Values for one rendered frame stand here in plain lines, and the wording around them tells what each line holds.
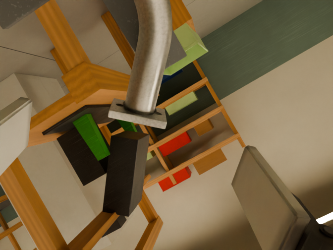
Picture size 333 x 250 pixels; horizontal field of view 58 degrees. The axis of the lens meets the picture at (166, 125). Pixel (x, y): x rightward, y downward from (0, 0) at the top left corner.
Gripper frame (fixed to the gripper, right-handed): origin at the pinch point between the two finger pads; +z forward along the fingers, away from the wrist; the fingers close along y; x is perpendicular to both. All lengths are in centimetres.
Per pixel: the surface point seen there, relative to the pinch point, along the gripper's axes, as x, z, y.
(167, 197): -343, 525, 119
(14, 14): 4.1, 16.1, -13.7
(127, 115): -1.6, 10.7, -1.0
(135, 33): 5.1, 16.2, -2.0
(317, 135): -132, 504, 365
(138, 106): -0.8, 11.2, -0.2
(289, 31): 36, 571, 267
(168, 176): -271, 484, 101
